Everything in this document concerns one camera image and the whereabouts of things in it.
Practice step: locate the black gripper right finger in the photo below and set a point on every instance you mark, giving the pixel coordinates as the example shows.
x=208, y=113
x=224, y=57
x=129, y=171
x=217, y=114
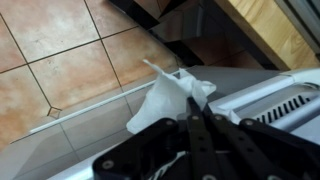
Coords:
x=260, y=150

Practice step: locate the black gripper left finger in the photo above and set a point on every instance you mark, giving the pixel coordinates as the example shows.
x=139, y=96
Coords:
x=150, y=150

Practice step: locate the white tissue piece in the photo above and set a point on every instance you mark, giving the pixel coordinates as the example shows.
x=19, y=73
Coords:
x=166, y=96

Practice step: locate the white electric stove oven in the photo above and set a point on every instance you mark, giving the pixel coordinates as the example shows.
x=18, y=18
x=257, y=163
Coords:
x=83, y=140

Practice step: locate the light wooden table top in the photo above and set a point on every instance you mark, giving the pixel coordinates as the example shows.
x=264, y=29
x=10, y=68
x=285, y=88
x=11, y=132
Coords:
x=266, y=30

